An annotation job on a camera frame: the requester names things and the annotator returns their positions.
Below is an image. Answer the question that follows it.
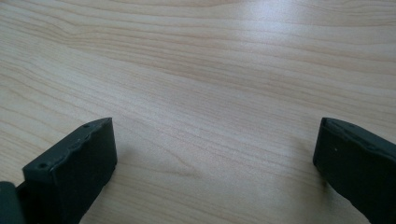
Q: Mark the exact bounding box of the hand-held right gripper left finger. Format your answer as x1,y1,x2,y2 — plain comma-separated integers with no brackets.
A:
21,117,119,224

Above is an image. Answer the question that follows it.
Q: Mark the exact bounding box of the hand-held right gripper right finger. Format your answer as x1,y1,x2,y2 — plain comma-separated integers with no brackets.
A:
312,117,396,224

